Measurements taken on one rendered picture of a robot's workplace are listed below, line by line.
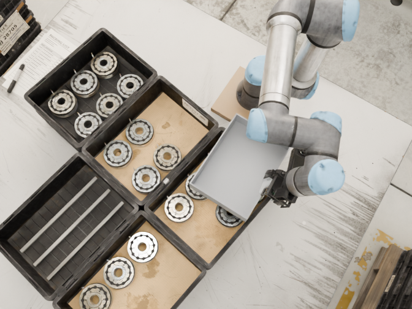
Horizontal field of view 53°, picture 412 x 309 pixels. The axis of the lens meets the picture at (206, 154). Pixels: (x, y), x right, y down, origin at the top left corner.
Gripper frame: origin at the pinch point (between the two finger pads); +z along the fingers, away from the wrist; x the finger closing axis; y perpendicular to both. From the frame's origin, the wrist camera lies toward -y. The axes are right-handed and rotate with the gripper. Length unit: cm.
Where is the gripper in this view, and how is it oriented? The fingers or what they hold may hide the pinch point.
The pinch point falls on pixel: (268, 182)
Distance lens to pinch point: 125.8
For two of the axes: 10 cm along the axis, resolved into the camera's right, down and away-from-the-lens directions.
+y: -4.8, 8.3, -2.7
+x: 8.3, 5.3, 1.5
